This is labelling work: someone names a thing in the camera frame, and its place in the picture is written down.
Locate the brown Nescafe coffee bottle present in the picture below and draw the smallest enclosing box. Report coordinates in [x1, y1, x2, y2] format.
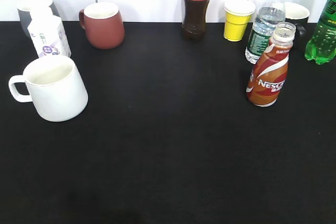
[246, 22, 296, 107]

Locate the green sprite bottle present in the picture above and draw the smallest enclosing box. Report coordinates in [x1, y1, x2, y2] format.
[304, 0, 335, 65]

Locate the black ceramic mug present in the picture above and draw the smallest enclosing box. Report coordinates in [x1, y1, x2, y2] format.
[285, 2, 310, 49]

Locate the dark red ceramic mug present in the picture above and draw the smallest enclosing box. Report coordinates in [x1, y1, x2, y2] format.
[79, 2, 125, 49]

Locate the clear water bottle green label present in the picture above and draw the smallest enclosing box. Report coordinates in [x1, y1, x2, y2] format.
[245, 0, 286, 64]

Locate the cola bottle red label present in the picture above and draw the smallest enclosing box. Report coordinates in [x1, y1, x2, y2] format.
[182, 0, 210, 41]

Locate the white ceramic mug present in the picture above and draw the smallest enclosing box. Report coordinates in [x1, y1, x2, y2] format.
[8, 55, 88, 122]

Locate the grey ceramic mug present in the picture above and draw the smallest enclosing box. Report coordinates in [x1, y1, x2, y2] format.
[17, 0, 59, 38]

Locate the yellow white paper cup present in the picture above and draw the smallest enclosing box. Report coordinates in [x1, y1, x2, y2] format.
[224, 0, 256, 42]

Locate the white purple milk bottle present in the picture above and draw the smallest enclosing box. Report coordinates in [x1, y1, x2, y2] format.
[27, 6, 71, 58]

